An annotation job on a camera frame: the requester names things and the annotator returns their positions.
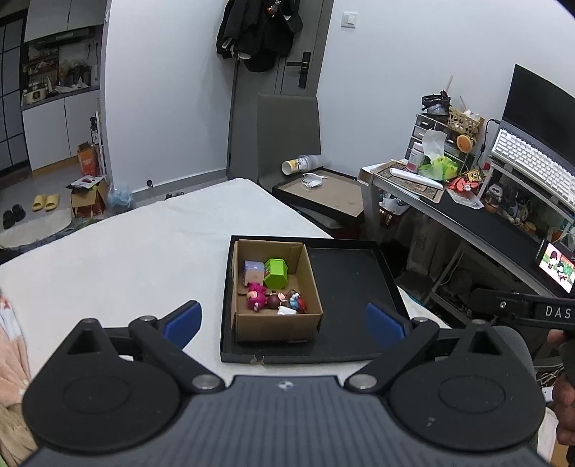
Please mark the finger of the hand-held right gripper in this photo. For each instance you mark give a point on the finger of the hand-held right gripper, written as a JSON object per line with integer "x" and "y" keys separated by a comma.
{"x": 498, "y": 305}

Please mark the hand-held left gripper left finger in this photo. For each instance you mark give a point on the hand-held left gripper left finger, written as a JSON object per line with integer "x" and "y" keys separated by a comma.
{"x": 184, "y": 321}

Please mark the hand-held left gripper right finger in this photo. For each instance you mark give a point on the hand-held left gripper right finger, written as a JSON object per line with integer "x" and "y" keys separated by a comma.
{"x": 382, "y": 325}

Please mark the pink doll figure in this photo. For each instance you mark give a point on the pink doll figure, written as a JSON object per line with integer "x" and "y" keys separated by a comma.
{"x": 256, "y": 297}

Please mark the brown cardboard box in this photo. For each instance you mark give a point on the brown cardboard box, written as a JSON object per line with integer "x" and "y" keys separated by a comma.
{"x": 269, "y": 330}

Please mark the small blue figure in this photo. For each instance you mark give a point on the small blue figure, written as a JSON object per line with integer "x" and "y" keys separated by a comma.
{"x": 295, "y": 304}

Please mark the small brown figure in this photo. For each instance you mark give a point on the small brown figure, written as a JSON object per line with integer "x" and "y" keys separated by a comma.
{"x": 274, "y": 301}

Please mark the small white toy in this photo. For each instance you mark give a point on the small white toy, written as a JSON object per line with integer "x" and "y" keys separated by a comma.
{"x": 285, "y": 310}

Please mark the green toy house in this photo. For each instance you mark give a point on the green toy house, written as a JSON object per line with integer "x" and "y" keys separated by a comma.
{"x": 275, "y": 276}

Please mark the person's right hand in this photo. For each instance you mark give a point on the person's right hand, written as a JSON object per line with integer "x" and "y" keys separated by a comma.
{"x": 565, "y": 390}

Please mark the phone with lit screen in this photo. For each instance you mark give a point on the phone with lit screen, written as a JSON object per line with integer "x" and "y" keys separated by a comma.
{"x": 557, "y": 267}

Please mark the black desk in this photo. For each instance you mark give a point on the black desk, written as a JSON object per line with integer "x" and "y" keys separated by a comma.
{"x": 494, "y": 233}

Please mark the lavender cube toy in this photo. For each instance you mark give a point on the lavender cube toy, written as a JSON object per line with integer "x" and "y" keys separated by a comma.
{"x": 254, "y": 271}

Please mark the row of small figurines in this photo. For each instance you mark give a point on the row of small figurines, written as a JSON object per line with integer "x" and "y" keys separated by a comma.
{"x": 525, "y": 209}

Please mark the panda figurine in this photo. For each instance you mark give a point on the panda figurine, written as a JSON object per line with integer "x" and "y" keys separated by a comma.
{"x": 494, "y": 197}

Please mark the red snack packet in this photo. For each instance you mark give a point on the red snack packet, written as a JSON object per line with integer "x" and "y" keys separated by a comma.
{"x": 462, "y": 186}

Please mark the black tray with cardboard sheet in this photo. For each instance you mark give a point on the black tray with cardboard sheet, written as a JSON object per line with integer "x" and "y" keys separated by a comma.
{"x": 328, "y": 197}

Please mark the blue plastic bag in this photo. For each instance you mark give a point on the blue plastic bag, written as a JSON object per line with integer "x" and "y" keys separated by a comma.
{"x": 120, "y": 197}

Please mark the green plastic bag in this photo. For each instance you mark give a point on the green plastic bag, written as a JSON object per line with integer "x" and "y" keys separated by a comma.
{"x": 442, "y": 168}

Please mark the patterned desk mat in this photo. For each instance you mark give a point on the patterned desk mat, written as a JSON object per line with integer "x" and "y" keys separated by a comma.
{"x": 386, "y": 177}

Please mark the white keyboard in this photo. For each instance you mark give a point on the white keyboard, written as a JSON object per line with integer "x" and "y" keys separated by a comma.
{"x": 530, "y": 159}

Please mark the white rolled sheet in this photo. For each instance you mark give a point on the white rolled sheet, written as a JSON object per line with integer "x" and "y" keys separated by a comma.
{"x": 415, "y": 178}

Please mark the open cardboard box with packet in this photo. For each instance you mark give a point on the open cardboard box with packet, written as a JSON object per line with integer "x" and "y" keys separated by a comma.
{"x": 87, "y": 200}

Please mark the white face mask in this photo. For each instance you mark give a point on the white face mask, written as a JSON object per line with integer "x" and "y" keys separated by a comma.
{"x": 313, "y": 180}

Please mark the orange round toy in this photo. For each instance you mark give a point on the orange round toy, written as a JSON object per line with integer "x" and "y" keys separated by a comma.
{"x": 465, "y": 143}

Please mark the pink bottle with white cap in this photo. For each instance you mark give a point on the pink bottle with white cap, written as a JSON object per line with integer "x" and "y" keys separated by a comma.
{"x": 414, "y": 159}

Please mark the white tissue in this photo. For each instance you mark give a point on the white tissue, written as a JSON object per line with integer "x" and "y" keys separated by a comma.
{"x": 433, "y": 141}

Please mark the white round floor mat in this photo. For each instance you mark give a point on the white round floor mat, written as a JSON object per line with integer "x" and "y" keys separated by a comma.
{"x": 31, "y": 231}

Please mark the peach fluffy cloth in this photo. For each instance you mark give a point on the peach fluffy cloth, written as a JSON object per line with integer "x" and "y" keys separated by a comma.
{"x": 13, "y": 372}

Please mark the stack of disposable cups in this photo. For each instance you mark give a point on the stack of disposable cups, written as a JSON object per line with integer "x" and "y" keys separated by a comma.
{"x": 298, "y": 165}

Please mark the woven basket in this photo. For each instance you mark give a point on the woven basket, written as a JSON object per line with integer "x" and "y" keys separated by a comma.
{"x": 462, "y": 121}

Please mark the orange carton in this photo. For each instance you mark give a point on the orange carton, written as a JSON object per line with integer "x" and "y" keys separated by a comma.
{"x": 87, "y": 159}

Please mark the drawer organiser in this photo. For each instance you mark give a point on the drawer organiser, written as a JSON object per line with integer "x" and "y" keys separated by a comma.
{"x": 420, "y": 128}

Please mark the black slipper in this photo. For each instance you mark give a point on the black slipper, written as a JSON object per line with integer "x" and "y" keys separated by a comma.
{"x": 19, "y": 212}
{"x": 9, "y": 219}

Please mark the black monitor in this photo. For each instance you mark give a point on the black monitor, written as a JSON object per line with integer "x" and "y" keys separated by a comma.
{"x": 539, "y": 107}

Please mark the grey chair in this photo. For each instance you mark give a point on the grey chair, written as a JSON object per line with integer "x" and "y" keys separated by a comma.
{"x": 287, "y": 134}

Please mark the white kitchen cabinet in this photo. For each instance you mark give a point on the white kitchen cabinet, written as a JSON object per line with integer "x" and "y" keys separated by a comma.
{"x": 49, "y": 125}

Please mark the black door lock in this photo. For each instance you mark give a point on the black door lock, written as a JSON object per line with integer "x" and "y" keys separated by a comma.
{"x": 303, "y": 69}

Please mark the black framed glass door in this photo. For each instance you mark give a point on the black framed glass door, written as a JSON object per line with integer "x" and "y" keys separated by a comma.
{"x": 9, "y": 90}

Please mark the black hanging clothes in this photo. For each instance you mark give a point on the black hanging clothes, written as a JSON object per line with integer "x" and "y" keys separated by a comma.
{"x": 256, "y": 31}

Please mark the white light switch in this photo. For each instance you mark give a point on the white light switch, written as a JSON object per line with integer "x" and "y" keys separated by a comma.
{"x": 350, "y": 19}

